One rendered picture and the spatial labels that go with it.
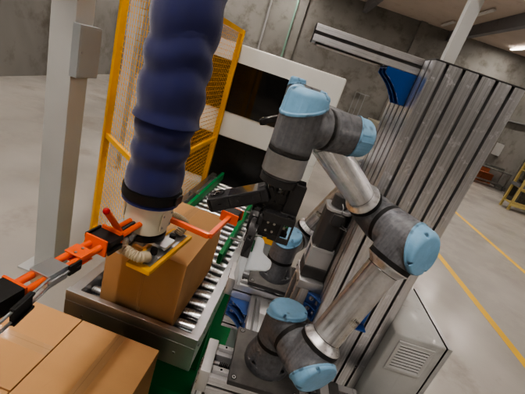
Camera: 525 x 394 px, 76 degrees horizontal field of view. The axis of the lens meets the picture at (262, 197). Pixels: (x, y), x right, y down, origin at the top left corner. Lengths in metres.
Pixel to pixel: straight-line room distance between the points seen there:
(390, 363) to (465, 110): 0.84
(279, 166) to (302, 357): 0.56
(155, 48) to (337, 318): 0.94
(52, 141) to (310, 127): 2.19
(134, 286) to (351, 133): 1.43
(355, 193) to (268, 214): 0.33
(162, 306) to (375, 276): 1.18
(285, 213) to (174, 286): 1.17
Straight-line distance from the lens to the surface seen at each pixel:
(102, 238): 1.23
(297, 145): 0.56
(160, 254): 1.41
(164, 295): 1.77
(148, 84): 1.19
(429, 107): 1.03
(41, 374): 1.73
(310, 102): 0.55
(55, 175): 2.65
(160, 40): 1.18
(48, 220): 2.84
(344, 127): 0.60
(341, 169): 0.81
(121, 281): 1.84
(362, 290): 0.91
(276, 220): 0.60
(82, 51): 2.38
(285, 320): 1.02
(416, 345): 1.32
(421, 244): 0.86
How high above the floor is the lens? 1.89
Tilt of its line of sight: 21 degrees down
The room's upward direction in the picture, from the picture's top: 19 degrees clockwise
